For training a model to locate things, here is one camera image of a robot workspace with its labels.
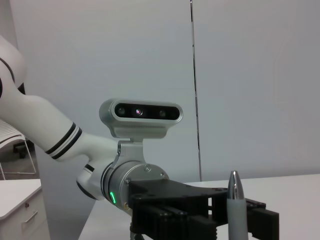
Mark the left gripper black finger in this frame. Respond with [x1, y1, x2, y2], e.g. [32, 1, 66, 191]
[244, 197, 280, 240]

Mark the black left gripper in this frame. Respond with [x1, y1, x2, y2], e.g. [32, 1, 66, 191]
[127, 178, 229, 240]

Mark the silver clear pen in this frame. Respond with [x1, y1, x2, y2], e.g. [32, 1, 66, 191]
[226, 170, 248, 240]

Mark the white drawer cabinet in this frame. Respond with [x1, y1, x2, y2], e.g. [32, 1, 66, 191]
[0, 178, 51, 240]

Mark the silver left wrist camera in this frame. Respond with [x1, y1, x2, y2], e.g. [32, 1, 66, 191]
[99, 98, 184, 140]

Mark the white wire frame chair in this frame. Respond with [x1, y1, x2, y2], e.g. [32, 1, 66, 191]
[0, 119, 39, 181]

